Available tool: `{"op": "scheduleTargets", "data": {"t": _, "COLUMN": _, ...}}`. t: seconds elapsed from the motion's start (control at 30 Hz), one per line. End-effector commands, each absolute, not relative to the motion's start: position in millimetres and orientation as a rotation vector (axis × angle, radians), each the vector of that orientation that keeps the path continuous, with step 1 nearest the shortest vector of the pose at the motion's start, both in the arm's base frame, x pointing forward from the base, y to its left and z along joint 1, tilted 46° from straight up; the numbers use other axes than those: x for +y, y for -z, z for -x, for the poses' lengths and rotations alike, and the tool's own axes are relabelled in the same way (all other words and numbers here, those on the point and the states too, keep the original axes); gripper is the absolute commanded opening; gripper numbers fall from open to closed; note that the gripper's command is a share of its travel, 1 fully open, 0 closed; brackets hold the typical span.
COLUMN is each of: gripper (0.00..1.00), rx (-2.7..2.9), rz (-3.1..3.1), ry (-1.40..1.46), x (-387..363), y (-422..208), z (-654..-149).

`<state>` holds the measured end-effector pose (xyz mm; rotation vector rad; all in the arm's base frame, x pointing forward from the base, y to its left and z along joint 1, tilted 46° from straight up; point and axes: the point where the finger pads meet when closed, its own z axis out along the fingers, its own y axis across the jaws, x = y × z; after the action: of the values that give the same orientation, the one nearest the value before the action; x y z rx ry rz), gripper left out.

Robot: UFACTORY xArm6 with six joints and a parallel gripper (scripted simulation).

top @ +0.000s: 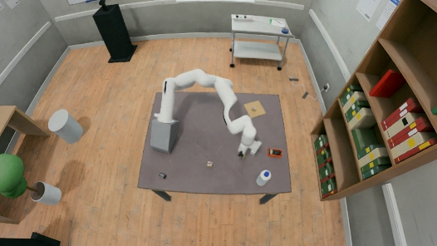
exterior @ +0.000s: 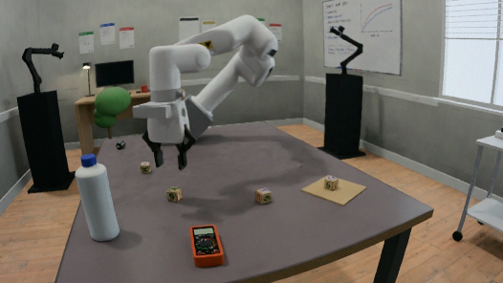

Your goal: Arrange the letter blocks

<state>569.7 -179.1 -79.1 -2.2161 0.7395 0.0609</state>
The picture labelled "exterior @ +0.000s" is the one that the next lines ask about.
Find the tan flat mat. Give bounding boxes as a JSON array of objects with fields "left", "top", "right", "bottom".
[{"left": 301, "top": 175, "right": 367, "bottom": 206}]

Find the orange pocket multimeter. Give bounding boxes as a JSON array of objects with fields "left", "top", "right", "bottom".
[{"left": 189, "top": 225, "right": 224, "bottom": 268}]

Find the white plastic bottle with blue cap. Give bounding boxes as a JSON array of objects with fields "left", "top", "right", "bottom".
[{"left": 76, "top": 154, "right": 120, "bottom": 242}]

